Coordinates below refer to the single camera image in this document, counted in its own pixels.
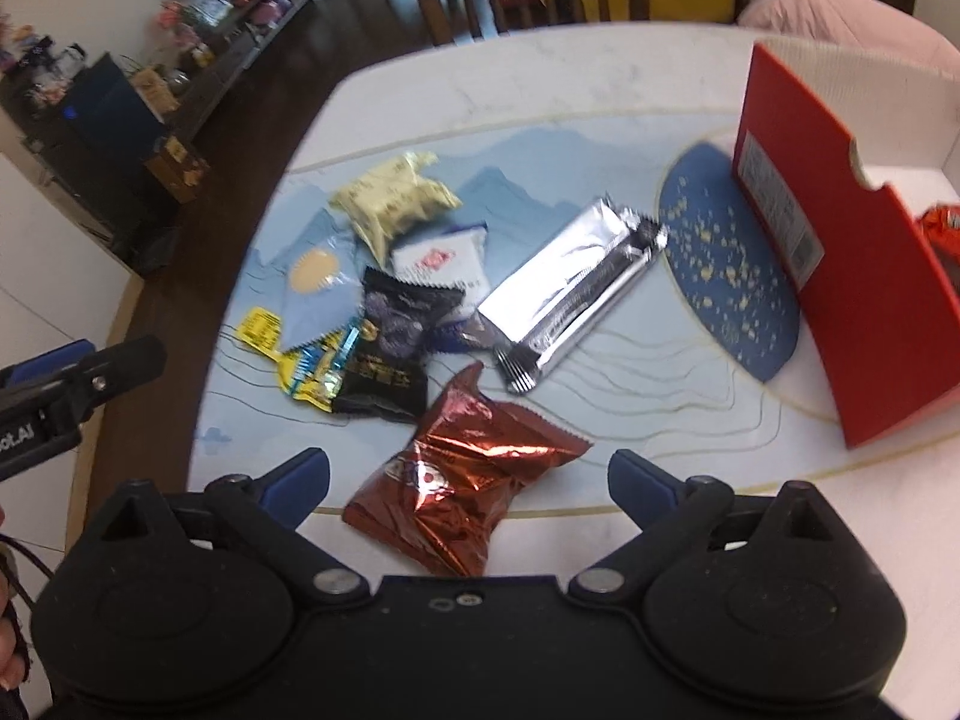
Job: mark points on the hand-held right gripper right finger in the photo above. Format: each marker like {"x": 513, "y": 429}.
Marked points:
{"x": 637, "y": 486}

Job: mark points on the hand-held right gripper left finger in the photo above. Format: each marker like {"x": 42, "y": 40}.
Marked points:
{"x": 300, "y": 484}

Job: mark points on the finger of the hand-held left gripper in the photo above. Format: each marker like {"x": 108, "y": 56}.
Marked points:
{"x": 120, "y": 369}
{"x": 45, "y": 361}

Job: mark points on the yellow cartoon jelly pouch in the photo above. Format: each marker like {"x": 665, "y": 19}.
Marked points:
{"x": 259, "y": 330}

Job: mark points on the shiny red-brown foil packet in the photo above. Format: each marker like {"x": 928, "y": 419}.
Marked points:
{"x": 465, "y": 495}

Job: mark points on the white packet with red logo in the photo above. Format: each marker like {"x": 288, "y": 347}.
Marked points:
{"x": 442, "y": 262}

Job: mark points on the red cardboard box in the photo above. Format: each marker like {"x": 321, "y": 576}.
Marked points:
{"x": 862, "y": 315}

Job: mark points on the red snack packet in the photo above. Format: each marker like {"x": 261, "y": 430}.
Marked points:
{"x": 941, "y": 229}

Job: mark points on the person's left forearm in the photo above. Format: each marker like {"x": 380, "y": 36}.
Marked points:
{"x": 9, "y": 607}

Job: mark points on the person's left hand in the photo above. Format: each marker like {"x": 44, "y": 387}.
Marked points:
{"x": 11, "y": 669}

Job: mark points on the blue mountain print table mat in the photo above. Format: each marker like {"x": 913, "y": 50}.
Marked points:
{"x": 600, "y": 427}

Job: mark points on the black snack packet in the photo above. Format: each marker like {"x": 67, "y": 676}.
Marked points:
{"x": 394, "y": 360}

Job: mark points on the blue packet with yellow circle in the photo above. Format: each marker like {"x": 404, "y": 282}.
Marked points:
{"x": 319, "y": 300}

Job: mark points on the silver foil snack packet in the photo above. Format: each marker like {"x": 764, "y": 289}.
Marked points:
{"x": 562, "y": 300}

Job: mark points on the brown gift bag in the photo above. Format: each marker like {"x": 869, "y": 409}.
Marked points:
{"x": 176, "y": 169}

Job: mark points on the blue white candy wrapper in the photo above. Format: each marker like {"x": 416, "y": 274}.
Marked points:
{"x": 454, "y": 337}

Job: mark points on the dark side cabinet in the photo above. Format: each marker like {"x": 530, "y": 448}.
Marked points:
{"x": 97, "y": 105}

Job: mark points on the pale yellow snack packet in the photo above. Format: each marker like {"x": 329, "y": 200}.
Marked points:
{"x": 390, "y": 202}

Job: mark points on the long wooden tv cabinet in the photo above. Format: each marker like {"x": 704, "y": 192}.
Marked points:
{"x": 225, "y": 67}

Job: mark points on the pink flowers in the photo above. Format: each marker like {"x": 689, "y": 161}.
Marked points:
{"x": 172, "y": 19}

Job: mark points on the pink padded cushion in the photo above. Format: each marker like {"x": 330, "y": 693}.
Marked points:
{"x": 825, "y": 15}

